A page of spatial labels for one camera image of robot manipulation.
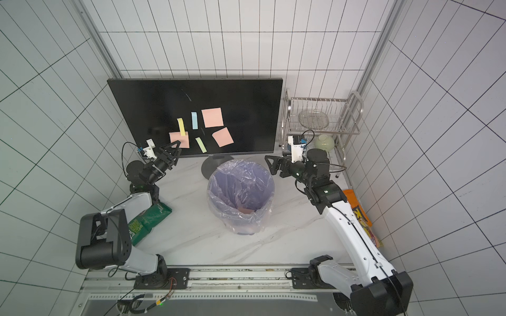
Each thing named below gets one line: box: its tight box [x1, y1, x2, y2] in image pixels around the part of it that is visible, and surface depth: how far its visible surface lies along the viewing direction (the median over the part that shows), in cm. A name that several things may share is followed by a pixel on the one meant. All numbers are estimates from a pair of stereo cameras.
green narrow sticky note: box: [195, 136, 207, 154], surface depth 85 cm
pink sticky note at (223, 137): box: [211, 127, 234, 148], surface depth 84 cm
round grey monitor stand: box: [200, 155, 234, 180], surface depth 110 cm
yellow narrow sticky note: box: [176, 117, 186, 136], surface depth 78 cm
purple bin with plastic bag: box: [206, 159, 276, 236], surface depth 77 cm
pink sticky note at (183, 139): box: [168, 131, 190, 149], surface depth 81 cm
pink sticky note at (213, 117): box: [200, 107, 225, 128], surface depth 77 cm
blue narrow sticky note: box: [191, 111, 199, 130], surface depth 76 cm
